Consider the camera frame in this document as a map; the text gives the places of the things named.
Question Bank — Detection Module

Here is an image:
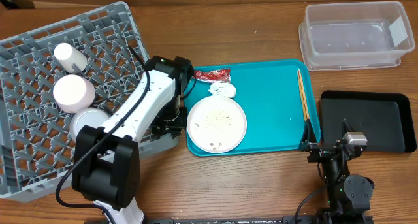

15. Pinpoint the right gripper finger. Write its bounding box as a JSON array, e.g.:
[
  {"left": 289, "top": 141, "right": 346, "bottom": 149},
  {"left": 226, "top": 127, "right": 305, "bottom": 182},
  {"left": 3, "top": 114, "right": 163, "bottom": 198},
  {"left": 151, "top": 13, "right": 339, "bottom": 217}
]
[
  {"left": 298, "top": 119, "right": 317, "bottom": 152},
  {"left": 342, "top": 118, "right": 354, "bottom": 139}
]

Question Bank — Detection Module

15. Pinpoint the grey bowl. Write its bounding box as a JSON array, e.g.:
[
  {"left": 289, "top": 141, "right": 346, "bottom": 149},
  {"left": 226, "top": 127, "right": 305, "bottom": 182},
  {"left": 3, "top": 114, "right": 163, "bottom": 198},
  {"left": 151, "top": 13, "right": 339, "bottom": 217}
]
[{"left": 69, "top": 108, "right": 110, "bottom": 142}]

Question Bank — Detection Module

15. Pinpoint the white cup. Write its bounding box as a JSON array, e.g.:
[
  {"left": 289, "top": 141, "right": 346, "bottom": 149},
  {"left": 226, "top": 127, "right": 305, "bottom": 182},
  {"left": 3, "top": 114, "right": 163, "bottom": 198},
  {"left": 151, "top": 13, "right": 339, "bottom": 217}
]
[{"left": 54, "top": 42, "right": 88, "bottom": 74}]

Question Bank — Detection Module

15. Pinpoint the grey plastic dish rack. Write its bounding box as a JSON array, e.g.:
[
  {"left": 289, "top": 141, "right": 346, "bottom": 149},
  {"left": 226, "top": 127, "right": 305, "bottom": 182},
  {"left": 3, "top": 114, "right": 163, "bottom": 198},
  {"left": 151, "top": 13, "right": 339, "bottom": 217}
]
[{"left": 0, "top": 1, "right": 181, "bottom": 204}]

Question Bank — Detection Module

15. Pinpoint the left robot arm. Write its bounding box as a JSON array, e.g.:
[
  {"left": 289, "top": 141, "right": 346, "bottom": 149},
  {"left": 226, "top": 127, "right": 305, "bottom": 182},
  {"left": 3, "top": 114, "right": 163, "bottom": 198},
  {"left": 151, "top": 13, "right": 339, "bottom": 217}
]
[{"left": 71, "top": 56, "right": 194, "bottom": 223}]

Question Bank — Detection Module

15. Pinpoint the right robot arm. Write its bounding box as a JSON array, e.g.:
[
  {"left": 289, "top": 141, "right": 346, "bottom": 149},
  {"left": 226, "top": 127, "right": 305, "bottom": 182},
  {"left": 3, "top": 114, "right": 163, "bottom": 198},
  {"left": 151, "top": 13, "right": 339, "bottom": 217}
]
[{"left": 294, "top": 119, "right": 374, "bottom": 224}]

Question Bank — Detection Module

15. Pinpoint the black plastic tray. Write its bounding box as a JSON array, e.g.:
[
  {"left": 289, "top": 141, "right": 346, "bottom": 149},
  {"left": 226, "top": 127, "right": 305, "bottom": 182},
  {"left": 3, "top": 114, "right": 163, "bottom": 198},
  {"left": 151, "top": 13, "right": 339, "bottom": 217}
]
[{"left": 319, "top": 90, "right": 417, "bottom": 153}]

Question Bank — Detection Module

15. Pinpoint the large white dirty plate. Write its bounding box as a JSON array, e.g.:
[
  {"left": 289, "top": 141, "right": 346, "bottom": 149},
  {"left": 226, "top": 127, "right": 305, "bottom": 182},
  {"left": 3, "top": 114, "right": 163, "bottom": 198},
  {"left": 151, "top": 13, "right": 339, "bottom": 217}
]
[{"left": 186, "top": 95, "right": 247, "bottom": 153}]

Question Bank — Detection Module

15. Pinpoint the wooden chopstick right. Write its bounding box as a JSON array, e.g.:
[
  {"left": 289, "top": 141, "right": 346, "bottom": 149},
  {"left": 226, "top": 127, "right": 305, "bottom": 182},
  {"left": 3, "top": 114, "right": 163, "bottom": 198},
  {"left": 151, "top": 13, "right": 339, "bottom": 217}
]
[{"left": 297, "top": 68, "right": 310, "bottom": 120}]

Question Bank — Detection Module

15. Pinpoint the teal serving tray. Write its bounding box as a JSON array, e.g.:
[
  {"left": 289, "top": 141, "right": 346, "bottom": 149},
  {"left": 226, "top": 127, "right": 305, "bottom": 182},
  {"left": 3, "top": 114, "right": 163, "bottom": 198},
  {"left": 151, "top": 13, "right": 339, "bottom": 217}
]
[{"left": 182, "top": 59, "right": 322, "bottom": 158}]

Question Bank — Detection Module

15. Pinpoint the crumpled white tissue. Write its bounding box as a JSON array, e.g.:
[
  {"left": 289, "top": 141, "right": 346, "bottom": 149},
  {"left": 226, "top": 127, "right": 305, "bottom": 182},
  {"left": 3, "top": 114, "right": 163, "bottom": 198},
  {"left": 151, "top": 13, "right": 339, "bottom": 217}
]
[{"left": 208, "top": 82, "right": 236, "bottom": 99}]

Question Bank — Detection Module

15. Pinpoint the red snack wrapper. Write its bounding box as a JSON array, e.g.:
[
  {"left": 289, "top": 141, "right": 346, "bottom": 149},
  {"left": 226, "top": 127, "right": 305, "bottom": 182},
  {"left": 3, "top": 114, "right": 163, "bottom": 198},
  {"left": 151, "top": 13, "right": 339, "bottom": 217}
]
[{"left": 195, "top": 69, "right": 231, "bottom": 83}]

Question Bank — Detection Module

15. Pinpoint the clear plastic storage bin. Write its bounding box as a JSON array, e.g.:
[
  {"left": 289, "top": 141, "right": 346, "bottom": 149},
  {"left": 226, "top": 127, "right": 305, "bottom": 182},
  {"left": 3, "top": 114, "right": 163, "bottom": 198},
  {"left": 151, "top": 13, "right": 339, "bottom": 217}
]
[{"left": 298, "top": 1, "right": 415, "bottom": 71}]

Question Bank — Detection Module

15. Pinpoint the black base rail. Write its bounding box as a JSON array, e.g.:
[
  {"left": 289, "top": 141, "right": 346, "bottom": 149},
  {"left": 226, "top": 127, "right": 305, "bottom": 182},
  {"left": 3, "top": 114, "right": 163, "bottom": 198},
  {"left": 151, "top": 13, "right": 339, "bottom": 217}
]
[{"left": 84, "top": 216, "right": 374, "bottom": 224}]

